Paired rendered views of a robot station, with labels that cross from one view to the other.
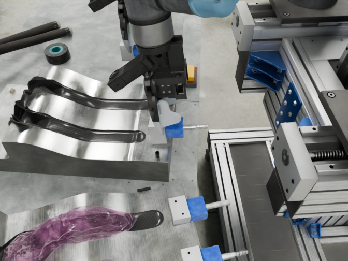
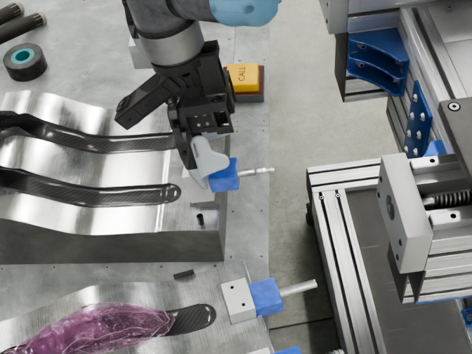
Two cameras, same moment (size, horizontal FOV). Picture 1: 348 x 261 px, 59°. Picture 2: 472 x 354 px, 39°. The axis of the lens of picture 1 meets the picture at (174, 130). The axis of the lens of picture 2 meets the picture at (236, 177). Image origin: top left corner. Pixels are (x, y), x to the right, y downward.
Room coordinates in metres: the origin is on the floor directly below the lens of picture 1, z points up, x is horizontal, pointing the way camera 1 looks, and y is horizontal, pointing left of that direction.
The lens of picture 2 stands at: (-0.16, -0.06, 1.69)
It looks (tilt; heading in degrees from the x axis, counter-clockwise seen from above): 52 degrees down; 4
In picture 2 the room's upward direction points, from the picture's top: 8 degrees counter-clockwise
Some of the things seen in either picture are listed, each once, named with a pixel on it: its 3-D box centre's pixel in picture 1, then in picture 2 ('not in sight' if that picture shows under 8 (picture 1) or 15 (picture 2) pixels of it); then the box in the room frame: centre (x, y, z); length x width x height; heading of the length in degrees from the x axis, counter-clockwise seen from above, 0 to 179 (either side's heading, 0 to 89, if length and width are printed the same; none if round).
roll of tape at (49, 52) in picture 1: (57, 53); (25, 62); (0.88, 0.40, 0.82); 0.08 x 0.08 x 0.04
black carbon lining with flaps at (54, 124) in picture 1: (77, 110); (71, 159); (0.52, 0.24, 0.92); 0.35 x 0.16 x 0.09; 86
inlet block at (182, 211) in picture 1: (200, 208); (271, 296); (0.29, -0.06, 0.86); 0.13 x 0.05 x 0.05; 103
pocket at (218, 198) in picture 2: (161, 142); (207, 199); (0.45, 0.03, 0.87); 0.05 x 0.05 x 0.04; 86
